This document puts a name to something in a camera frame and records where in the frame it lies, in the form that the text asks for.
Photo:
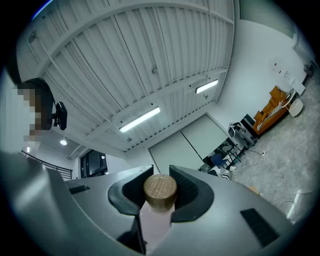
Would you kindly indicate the black metal railing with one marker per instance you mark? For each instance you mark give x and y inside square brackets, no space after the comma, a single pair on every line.
[53,168]

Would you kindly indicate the blue chair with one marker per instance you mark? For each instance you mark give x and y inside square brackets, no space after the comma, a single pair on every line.
[218,160]

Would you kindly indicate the black head-worn camera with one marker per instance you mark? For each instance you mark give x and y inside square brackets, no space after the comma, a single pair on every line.
[60,115]

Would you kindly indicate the black stool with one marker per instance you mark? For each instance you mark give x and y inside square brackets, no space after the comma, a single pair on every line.
[235,152]

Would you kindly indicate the person's head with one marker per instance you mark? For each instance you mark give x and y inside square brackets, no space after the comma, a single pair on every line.
[37,105]

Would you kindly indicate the long ceiling tube light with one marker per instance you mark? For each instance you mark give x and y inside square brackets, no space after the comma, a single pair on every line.
[206,86]
[139,119]

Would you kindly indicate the white sliding doors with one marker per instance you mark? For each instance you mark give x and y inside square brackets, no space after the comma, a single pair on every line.
[190,142]

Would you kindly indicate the orange sofa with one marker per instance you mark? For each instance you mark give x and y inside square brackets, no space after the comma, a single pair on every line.
[271,107]

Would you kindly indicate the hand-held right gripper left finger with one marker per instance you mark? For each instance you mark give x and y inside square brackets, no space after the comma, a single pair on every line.
[100,200]

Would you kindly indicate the black framed window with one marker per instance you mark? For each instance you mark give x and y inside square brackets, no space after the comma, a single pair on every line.
[93,162]

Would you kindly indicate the round ceiling downlight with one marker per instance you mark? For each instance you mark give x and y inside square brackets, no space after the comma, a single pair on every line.
[63,142]

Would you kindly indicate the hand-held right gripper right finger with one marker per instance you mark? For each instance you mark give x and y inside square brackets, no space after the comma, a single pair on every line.
[215,225]

